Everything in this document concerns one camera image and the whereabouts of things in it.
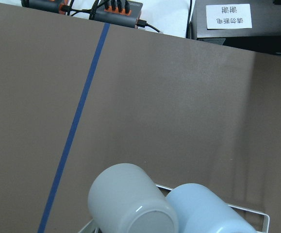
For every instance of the grey plastic cup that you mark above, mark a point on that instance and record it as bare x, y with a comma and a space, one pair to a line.
124, 199

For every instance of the blue plastic cup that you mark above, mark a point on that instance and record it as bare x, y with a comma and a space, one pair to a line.
199, 210

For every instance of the grey orange usb hub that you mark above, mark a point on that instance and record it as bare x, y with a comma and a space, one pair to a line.
119, 12

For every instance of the white paper label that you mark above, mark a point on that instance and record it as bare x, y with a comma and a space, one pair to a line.
228, 16

